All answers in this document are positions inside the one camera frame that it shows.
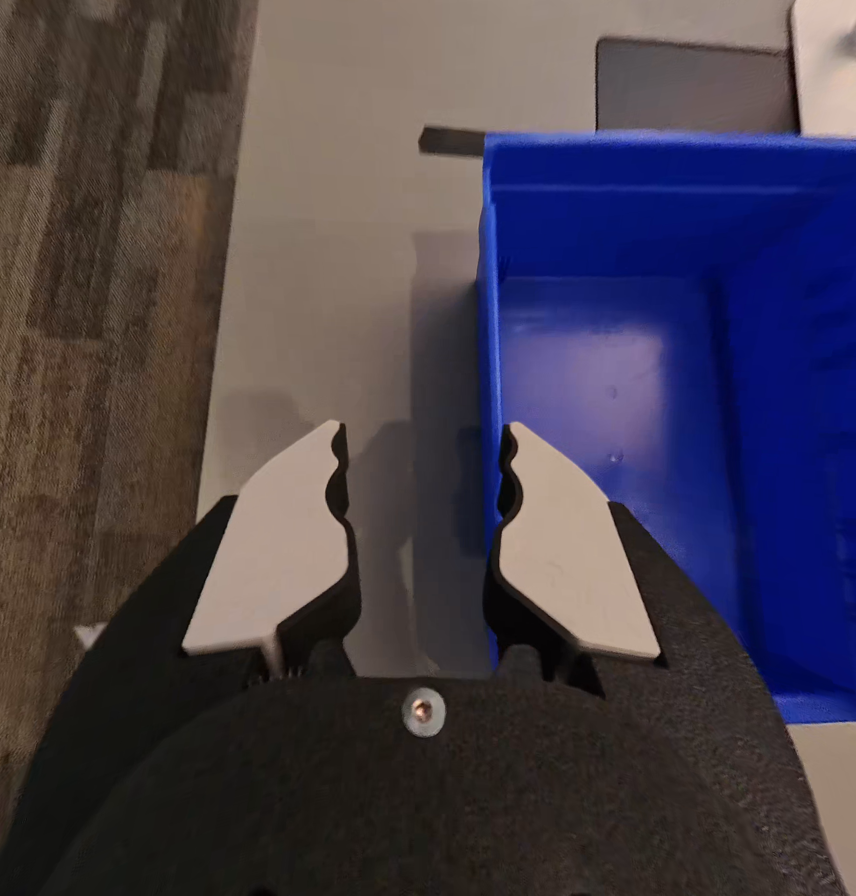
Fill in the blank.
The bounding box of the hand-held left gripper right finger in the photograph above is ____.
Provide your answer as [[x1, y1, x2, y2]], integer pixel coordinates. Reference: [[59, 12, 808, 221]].
[[484, 422, 663, 662]]

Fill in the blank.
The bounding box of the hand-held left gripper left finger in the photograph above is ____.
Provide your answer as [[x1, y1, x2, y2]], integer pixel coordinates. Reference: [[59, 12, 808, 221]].
[[183, 420, 362, 659]]

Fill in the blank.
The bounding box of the blue plastic bin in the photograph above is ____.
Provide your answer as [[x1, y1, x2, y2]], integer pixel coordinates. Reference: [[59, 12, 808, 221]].
[[476, 129, 856, 725]]

